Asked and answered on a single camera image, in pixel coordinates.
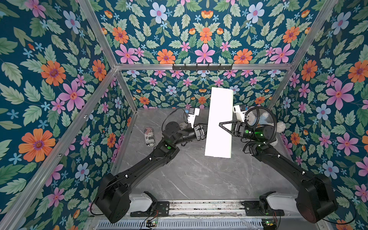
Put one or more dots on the white teddy bear blue hoodie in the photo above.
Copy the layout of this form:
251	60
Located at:
264	118

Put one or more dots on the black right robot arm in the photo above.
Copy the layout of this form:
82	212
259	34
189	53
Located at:
316	199

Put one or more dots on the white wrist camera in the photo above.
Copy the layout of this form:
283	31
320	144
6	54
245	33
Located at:
191	114
239	111

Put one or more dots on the black hook rail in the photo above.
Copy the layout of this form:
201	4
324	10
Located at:
202	67

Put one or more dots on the aluminium front rail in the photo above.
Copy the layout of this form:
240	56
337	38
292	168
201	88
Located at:
202	207

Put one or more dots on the light green rectangular paper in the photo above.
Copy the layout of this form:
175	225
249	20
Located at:
219	141

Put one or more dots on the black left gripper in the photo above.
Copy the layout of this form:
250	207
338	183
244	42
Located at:
201	132

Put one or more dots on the circuit board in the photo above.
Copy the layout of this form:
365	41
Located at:
151	223
269	224

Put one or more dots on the left circuit board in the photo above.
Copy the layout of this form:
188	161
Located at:
151	223

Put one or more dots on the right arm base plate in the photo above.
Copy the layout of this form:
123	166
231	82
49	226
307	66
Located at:
260	208

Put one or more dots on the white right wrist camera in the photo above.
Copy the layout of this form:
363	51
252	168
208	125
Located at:
239	111

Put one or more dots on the striped drink can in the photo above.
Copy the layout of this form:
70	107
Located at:
149	136

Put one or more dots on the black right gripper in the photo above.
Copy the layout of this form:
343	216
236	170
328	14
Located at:
234	128

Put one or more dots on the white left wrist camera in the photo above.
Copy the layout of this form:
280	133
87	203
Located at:
191	114

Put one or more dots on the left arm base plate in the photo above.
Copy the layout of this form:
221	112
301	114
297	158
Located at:
162	207

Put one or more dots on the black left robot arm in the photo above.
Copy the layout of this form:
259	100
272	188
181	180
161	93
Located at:
112	197

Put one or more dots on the right circuit board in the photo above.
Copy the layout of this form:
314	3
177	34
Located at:
269	224

